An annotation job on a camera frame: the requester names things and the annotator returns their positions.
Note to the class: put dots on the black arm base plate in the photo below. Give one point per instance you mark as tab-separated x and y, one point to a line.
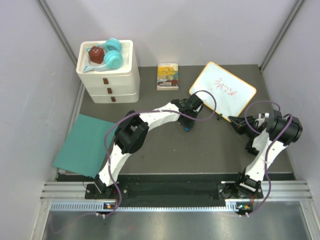
171	191

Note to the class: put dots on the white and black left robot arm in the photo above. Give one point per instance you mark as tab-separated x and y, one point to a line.
132	131

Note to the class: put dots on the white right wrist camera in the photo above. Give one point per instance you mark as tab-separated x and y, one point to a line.
262	117

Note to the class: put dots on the teal cat-ear headphones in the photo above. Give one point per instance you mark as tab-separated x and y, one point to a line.
112	57

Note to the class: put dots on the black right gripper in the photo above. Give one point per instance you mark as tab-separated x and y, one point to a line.
242	125

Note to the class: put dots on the dark red plush cube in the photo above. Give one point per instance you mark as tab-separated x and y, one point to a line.
96	54

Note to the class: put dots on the yellow illustrated book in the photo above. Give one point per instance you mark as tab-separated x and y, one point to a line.
167	76

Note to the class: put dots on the whiteboard with orange frame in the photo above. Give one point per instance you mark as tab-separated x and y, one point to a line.
222	91

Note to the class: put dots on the white three-drawer storage unit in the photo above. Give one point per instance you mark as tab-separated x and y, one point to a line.
121	85

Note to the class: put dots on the teal paper sheet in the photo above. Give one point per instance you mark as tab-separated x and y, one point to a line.
83	151

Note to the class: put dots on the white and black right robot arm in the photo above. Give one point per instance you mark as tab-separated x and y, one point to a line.
269	135

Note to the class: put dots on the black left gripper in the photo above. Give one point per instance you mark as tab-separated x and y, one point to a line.
185	124

